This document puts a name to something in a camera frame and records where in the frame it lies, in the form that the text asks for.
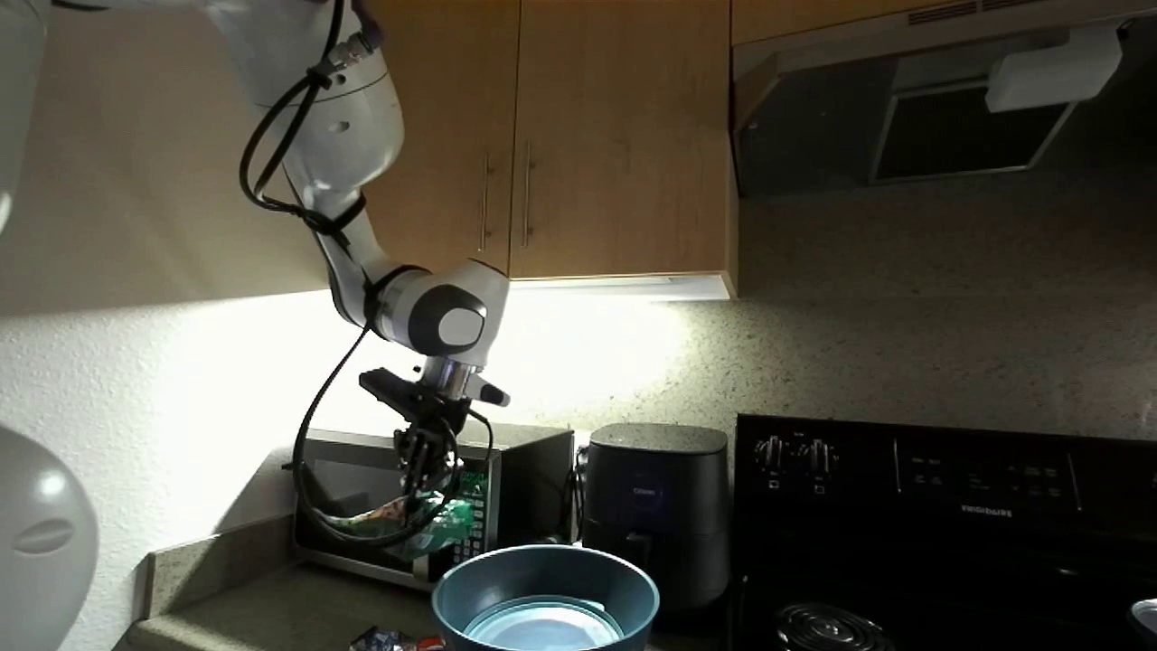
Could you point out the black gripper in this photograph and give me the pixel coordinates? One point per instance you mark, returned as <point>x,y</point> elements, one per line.
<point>433,439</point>

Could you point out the green pistachio wrapper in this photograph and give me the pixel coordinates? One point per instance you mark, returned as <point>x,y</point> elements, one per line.
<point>436,524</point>

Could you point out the blue snack wrapper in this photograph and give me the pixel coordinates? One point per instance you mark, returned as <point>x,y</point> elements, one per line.
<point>383,637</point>

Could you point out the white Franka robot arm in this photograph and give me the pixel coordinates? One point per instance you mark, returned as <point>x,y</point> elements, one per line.
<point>349,122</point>

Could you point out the teal bowl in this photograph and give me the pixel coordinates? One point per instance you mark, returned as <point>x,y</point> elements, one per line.
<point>544,571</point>

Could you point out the stainless steel microwave oven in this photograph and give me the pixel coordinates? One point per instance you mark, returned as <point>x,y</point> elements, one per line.
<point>528,481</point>

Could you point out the under-cabinet light strip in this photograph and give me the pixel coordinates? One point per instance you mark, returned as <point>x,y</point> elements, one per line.
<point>627,288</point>

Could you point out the wooden upper cabinet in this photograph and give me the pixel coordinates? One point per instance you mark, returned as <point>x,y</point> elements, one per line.
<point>603,130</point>

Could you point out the frying pan with glass lid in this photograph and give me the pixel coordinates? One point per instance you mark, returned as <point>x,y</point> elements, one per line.
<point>832,630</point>

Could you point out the black electric stove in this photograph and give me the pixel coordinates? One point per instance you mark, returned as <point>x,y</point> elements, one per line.
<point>963,528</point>

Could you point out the range hood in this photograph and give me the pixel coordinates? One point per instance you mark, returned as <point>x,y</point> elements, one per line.
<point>844,122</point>

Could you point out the short wooden cabinet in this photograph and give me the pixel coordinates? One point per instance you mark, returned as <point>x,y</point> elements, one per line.
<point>818,14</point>

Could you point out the white box on hood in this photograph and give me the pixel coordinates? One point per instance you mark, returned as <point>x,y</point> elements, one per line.
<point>1050,68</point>

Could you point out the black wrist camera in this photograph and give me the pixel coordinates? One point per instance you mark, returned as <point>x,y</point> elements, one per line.
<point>390,392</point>

